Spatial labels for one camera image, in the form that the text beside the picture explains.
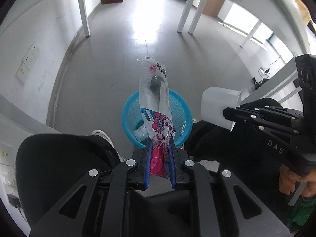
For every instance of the black power adapter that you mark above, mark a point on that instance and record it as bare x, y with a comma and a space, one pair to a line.
13, 200

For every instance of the person's left leg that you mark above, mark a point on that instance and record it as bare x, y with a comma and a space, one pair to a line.
48, 165

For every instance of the person's right leg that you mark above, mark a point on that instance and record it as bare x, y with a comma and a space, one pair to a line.
241, 152

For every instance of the white plastic cup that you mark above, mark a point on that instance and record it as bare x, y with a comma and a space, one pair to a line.
213, 102

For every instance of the person's leg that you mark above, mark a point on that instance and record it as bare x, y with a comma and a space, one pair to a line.
241, 152
48, 165

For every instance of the white wall socket panel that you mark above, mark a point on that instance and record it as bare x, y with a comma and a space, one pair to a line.
28, 61

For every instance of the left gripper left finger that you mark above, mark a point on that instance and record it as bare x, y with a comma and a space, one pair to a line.
99, 203

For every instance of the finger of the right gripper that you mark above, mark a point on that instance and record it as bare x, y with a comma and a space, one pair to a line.
247, 119
268, 113

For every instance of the pink printed clear bag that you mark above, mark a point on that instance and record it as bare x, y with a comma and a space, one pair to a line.
154, 100

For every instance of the person's right hand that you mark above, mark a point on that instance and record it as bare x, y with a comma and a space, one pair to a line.
288, 180

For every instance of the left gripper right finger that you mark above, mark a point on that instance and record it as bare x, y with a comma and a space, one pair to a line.
217, 204

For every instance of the blue plastic waste basket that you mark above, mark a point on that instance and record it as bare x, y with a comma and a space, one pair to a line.
180, 122

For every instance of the white left sneaker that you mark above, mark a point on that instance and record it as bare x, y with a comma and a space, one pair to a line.
108, 139

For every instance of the green sleeve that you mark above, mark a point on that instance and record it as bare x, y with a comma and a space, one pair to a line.
300, 213

